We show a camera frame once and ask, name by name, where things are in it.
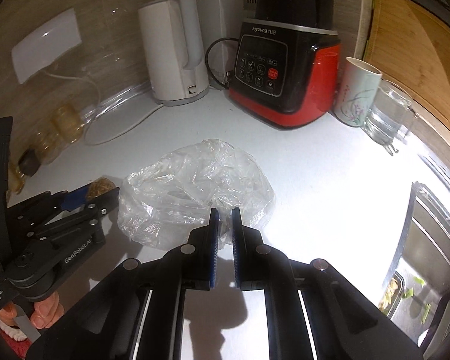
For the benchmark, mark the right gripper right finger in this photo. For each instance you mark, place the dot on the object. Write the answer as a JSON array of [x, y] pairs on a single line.
[[238, 244]]

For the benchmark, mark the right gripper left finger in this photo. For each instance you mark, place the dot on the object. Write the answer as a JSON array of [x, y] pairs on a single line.
[[213, 237]]

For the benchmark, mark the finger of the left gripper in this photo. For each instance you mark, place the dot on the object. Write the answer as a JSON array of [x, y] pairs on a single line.
[[103, 201], [75, 199]]

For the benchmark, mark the brown walnut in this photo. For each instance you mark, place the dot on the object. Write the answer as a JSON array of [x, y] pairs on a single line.
[[99, 187]]

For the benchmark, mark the clear plastic bag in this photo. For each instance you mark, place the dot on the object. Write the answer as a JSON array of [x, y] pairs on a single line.
[[160, 204]]

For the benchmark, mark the amber glass at edge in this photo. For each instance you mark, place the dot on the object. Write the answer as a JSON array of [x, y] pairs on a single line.
[[16, 179]]

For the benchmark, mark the small dark round cup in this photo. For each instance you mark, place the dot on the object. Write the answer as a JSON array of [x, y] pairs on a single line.
[[29, 162]]

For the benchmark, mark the clear amber glass jar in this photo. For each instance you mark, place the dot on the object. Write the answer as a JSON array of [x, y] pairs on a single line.
[[48, 145]]

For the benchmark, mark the amber ribbed glass cup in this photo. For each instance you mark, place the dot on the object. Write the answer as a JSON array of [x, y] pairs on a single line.
[[68, 123]]

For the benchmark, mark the red black blender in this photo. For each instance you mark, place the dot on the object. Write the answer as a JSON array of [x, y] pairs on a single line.
[[287, 62]]

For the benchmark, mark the metal food scrap container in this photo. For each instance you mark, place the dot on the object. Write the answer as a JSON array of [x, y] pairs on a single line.
[[392, 296]]

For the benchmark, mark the white floral ceramic cup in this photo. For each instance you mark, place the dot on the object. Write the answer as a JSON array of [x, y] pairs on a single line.
[[358, 88]]

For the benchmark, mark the white electric kettle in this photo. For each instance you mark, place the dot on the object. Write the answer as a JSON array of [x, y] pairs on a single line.
[[174, 51]]

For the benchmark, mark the clear glass mug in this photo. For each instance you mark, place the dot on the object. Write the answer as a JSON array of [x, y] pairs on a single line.
[[390, 117]]

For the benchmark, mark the stainless steel sink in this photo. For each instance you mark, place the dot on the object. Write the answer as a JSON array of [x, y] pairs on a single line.
[[422, 258]]

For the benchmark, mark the bamboo cutting board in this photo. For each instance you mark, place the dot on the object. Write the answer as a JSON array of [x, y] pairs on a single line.
[[412, 47]]

